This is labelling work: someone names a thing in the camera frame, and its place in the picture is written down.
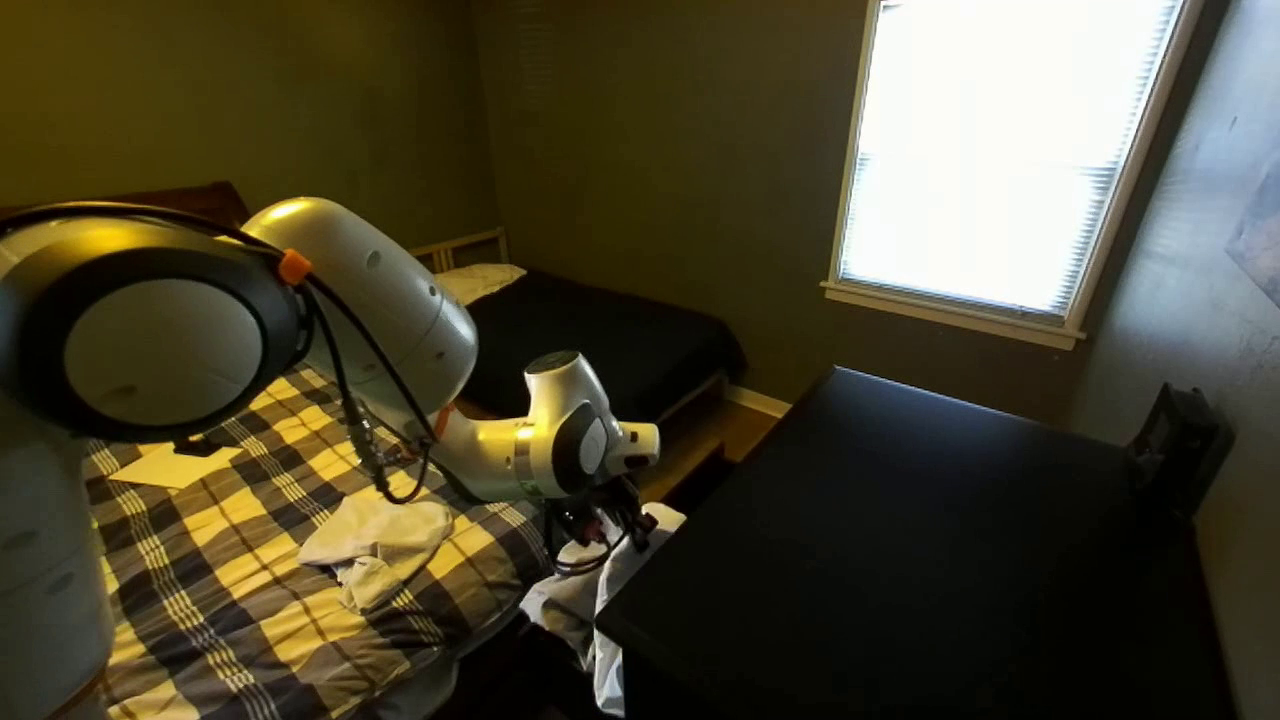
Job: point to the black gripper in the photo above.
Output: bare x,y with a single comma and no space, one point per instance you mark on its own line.
606,515

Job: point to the white cloth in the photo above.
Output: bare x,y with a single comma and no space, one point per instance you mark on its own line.
582,586

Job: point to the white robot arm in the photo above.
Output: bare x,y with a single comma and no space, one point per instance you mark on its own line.
138,322

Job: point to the black covered bed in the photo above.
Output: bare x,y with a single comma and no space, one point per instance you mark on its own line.
648,358

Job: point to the white towel on bed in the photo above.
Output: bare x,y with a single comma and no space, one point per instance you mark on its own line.
378,545

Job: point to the white pillow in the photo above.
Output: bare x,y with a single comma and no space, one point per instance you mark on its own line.
474,280

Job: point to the black dresser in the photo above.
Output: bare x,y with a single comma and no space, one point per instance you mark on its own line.
896,555

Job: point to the plaid bed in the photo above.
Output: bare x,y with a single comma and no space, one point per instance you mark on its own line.
217,616

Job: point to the bright window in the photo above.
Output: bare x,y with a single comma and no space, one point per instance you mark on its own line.
995,149

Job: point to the black device on dresser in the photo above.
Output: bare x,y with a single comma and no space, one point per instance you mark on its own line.
1179,450

